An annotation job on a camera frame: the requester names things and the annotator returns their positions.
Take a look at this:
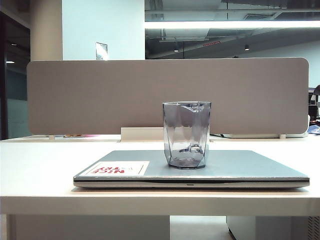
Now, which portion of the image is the beige fabric desk divider panel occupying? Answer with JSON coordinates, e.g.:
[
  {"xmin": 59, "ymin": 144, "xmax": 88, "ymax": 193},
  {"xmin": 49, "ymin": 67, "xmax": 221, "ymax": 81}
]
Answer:
[{"xmin": 26, "ymin": 57, "xmax": 311, "ymax": 136}]

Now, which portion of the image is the white sticker with red letters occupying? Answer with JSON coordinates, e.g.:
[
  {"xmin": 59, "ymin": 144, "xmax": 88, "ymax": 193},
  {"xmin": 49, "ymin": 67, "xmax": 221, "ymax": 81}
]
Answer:
[{"xmin": 85, "ymin": 161, "xmax": 150, "ymax": 176}]

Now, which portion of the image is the person in dark clothes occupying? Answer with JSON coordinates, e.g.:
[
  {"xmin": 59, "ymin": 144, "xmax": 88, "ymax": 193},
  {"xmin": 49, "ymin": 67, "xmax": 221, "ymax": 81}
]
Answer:
[{"xmin": 307, "ymin": 84, "xmax": 320, "ymax": 123}]

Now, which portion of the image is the transparent grey faceted water cup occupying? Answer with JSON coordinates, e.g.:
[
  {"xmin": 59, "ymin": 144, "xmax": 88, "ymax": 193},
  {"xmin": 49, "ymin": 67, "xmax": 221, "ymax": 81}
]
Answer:
[{"xmin": 162, "ymin": 101, "xmax": 212, "ymax": 170}]

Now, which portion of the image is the closed silver laptop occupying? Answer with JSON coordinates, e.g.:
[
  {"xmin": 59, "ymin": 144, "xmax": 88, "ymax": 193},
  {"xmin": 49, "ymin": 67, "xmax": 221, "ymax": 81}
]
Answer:
[{"xmin": 73, "ymin": 149, "xmax": 311, "ymax": 189}]

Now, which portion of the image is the small poster on pillar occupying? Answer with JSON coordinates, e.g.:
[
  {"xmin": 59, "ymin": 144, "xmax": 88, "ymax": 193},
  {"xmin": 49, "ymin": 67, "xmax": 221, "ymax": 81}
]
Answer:
[{"xmin": 95, "ymin": 41, "xmax": 109, "ymax": 61}]

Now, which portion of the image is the white cabinet under desk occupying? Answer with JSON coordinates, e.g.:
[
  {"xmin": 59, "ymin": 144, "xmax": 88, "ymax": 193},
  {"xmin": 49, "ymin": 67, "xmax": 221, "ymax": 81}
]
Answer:
[{"xmin": 226, "ymin": 215, "xmax": 320, "ymax": 240}]

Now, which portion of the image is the white cable tray box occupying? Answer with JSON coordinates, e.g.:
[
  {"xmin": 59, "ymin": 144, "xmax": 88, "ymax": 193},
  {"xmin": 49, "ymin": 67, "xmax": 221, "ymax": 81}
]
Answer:
[{"xmin": 117, "ymin": 126, "xmax": 215, "ymax": 143}]

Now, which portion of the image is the long ceiling light strip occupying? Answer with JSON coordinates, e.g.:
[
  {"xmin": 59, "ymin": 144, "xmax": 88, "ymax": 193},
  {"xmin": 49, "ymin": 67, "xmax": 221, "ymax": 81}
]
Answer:
[{"xmin": 144, "ymin": 20, "xmax": 320, "ymax": 30}]

